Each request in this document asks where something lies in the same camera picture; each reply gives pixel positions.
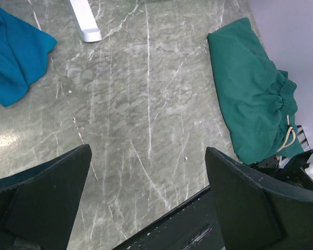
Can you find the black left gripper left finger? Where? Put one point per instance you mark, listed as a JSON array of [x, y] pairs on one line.
[[40, 204]]

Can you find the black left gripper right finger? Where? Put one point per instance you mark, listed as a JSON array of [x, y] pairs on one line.
[[255, 210]]

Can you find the blue t shirt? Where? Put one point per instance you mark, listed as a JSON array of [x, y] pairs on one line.
[[24, 51]]

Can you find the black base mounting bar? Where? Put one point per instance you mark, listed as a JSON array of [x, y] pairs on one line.
[[191, 225]]

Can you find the dark green shorts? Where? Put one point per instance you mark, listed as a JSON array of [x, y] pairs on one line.
[[256, 99]]

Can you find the silver clothes rack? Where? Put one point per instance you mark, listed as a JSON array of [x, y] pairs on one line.
[[86, 23]]

